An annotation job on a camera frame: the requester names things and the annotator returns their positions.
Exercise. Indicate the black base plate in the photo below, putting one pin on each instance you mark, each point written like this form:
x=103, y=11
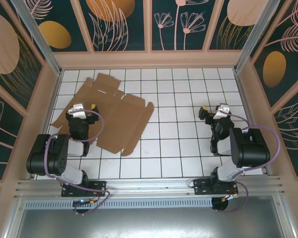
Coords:
x=99, y=187
x=201, y=187

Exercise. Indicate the aluminium front rail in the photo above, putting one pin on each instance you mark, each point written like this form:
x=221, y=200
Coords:
x=151, y=186

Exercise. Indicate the aluminium corner post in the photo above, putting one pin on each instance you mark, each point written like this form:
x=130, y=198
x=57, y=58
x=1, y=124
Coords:
x=39, y=37
x=257, y=37

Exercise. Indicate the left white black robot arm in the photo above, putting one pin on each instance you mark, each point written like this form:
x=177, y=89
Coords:
x=39, y=158

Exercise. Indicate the small circuit board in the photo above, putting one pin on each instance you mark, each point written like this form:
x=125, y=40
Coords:
x=84, y=202

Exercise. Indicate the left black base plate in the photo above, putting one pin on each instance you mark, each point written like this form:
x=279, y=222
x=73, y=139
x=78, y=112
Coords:
x=99, y=187

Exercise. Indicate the brown cardboard box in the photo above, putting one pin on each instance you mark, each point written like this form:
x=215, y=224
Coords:
x=119, y=119

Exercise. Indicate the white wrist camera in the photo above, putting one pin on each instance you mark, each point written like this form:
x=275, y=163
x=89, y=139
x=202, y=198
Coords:
x=77, y=111
x=222, y=111

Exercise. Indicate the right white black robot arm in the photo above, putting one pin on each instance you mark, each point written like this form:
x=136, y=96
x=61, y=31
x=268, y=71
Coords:
x=250, y=148

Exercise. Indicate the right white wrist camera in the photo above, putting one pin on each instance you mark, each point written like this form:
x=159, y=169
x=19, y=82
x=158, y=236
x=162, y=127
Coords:
x=222, y=111

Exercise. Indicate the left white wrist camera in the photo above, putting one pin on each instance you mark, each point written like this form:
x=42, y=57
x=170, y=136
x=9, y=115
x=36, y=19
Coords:
x=77, y=111

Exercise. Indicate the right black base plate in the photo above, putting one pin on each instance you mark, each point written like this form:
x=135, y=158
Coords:
x=201, y=187

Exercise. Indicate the grey metal sheet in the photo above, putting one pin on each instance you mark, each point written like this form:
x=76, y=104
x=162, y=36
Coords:
x=151, y=223

